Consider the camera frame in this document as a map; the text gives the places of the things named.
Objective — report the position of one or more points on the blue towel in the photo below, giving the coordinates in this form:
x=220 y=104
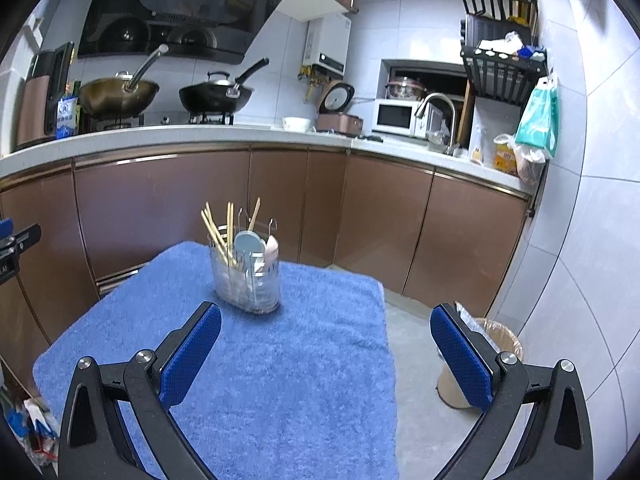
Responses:
x=275 y=360

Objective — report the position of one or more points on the white soap bottle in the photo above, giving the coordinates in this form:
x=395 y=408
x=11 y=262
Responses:
x=477 y=150

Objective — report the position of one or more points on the white water heater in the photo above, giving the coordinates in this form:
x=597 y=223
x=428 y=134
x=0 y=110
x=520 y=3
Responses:
x=327 y=40

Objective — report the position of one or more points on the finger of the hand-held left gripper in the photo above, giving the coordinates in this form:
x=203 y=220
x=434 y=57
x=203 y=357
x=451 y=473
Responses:
x=25 y=240
x=6 y=226

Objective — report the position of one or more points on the water heater pipes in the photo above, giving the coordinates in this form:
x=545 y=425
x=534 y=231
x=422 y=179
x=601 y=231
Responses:
x=312 y=80

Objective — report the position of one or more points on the white crumpled plastic bag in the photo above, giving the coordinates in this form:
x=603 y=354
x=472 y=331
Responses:
x=510 y=42

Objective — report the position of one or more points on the white microwave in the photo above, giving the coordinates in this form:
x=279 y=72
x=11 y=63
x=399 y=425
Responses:
x=392 y=116

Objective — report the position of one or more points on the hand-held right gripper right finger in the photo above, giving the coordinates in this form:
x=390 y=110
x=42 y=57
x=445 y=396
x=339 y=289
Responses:
x=460 y=355

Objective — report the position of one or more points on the wooden cutting board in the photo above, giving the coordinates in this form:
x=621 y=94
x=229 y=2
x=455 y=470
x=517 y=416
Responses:
x=465 y=120

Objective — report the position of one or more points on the steel pot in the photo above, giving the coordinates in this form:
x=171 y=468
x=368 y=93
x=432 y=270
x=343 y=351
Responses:
x=402 y=89

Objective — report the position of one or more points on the clear plastic bag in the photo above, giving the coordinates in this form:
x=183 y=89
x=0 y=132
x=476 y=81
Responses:
x=530 y=165

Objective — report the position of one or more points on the light blue spoon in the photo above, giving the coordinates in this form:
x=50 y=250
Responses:
x=247 y=245

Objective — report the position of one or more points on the yellow packet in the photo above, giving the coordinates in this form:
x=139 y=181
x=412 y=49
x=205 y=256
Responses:
x=505 y=157

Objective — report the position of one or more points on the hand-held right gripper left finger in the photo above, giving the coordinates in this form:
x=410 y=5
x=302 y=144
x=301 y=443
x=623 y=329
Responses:
x=192 y=355

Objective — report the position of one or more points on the black wok with lid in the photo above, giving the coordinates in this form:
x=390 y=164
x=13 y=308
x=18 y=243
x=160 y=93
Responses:
x=210 y=100

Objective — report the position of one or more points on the brown trash bin with bag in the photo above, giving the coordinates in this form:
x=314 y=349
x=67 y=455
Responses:
x=455 y=390

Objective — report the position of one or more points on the green plastic bag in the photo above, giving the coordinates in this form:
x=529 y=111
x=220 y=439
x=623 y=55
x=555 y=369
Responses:
x=537 y=115

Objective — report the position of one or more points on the brass wok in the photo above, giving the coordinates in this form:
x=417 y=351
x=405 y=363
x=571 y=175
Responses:
x=115 y=97

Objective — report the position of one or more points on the brown rice cooker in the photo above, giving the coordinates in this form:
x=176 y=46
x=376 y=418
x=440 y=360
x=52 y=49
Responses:
x=340 y=122

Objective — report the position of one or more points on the steel faucet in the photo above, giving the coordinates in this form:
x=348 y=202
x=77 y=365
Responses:
x=440 y=96

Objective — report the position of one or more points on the white bowl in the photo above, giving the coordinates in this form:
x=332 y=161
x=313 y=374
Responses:
x=297 y=124

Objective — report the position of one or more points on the brown knife block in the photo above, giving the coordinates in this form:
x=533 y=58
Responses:
x=32 y=110

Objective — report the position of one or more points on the black range hood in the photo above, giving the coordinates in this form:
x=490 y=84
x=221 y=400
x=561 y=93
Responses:
x=200 y=10

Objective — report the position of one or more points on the blue white packet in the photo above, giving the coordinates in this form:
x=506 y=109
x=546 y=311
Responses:
x=65 y=120

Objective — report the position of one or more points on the gas stove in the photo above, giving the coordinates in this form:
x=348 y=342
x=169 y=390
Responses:
x=160 y=120

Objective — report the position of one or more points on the black dish rack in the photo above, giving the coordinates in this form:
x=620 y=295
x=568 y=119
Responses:
x=492 y=67

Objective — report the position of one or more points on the plastic bag with packets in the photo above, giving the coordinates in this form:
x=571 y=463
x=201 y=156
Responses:
x=35 y=420

